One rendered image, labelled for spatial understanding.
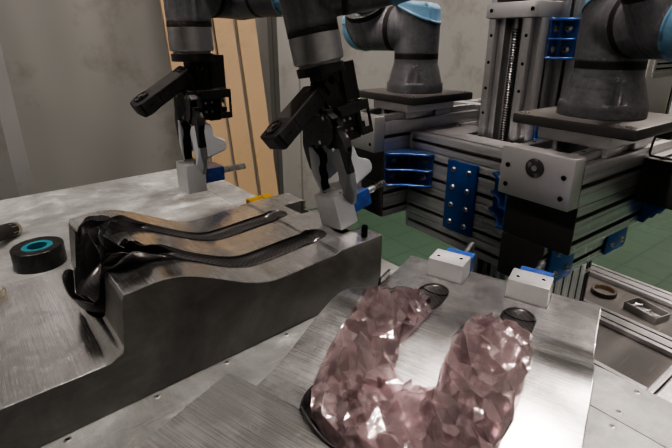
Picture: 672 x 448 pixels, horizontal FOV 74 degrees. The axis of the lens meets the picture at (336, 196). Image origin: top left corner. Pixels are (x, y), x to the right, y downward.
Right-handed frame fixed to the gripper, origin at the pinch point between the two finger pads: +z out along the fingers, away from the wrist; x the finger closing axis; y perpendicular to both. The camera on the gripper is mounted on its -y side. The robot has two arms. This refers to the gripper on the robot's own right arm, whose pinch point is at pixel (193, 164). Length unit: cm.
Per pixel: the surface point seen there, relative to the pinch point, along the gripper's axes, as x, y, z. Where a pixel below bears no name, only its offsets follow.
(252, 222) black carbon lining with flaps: -17.3, 2.3, 6.8
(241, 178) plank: 139, 82, 52
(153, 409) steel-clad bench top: -38.3, -22.5, 14.9
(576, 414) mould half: -71, 1, 6
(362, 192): -30.5, 15.1, 0.8
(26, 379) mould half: -33.2, -32.2, 8.9
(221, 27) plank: 154, 85, -28
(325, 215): -28.0, 9.5, 4.1
